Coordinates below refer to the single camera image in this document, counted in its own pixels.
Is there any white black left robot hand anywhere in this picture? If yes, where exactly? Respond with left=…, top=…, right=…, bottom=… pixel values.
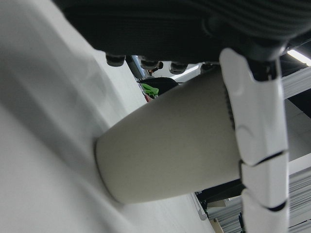
left=52, top=0, right=311, bottom=233

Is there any beige paper cup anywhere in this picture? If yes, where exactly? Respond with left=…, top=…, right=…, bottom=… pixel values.
left=93, top=69, right=243, bottom=204

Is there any aluminium profile beam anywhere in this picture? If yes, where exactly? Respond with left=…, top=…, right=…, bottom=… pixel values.
left=281, top=65, right=311, bottom=100

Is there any white ceiling light strip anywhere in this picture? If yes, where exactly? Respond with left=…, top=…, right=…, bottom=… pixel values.
left=286, top=48, right=311, bottom=66

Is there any green plastic object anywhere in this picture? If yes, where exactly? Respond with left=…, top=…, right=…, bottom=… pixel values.
left=140, top=82, right=160, bottom=97

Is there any grey metal pole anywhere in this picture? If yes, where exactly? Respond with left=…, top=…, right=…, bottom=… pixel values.
left=125, top=54, right=144, bottom=82

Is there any large white table sheet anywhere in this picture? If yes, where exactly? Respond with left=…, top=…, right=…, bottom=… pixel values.
left=0, top=0, right=207, bottom=233

